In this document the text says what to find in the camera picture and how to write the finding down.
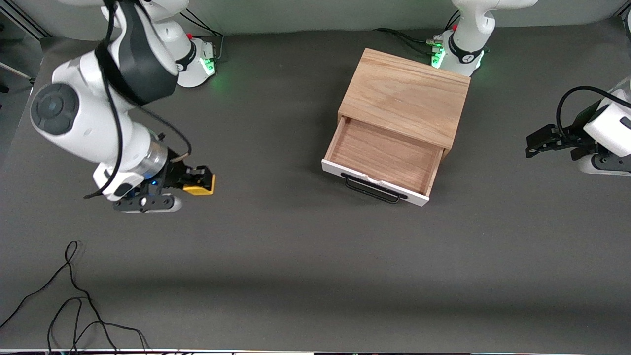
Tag black metal drawer handle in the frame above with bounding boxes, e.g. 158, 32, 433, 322
340, 173, 409, 204

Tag long black base cable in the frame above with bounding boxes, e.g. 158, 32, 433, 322
374, 28, 437, 51

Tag loose black cable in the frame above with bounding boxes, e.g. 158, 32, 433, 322
0, 240, 151, 355

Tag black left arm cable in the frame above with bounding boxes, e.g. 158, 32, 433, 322
556, 86, 631, 141

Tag black right arm base cables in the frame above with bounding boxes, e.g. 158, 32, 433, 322
180, 9, 225, 65

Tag wooden drawer cabinet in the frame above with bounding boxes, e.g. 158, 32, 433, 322
337, 48, 471, 161

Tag aluminium frame rail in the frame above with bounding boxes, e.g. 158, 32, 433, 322
0, 10, 50, 39

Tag white-fronted wooden drawer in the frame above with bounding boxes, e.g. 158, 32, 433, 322
321, 116, 444, 207

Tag thin white bar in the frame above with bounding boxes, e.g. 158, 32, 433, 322
0, 62, 36, 85

